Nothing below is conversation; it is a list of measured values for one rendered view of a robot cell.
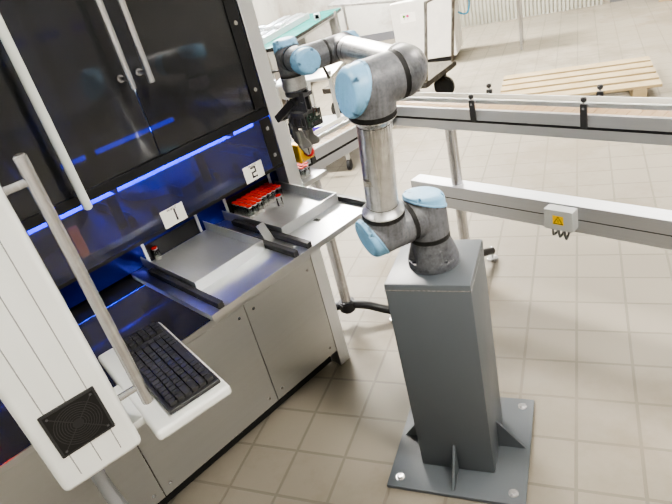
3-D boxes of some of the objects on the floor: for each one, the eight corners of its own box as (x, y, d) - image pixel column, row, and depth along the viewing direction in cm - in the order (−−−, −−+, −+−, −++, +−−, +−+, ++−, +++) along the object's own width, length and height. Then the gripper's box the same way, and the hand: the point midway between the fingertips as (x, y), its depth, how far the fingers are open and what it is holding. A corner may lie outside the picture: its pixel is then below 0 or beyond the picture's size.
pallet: (494, 117, 492) (493, 103, 486) (505, 86, 559) (504, 74, 553) (662, 100, 441) (663, 85, 435) (652, 68, 508) (653, 55, 502)
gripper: (295, 95, 170) (312, 161, 180) (317, 85, 175) (332, 151, 185) (277, 94, 176) (294, 159, 186) (299, 85, 181) (314, 148, 191)
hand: (306, 150), depth 187 cm, fingers closed
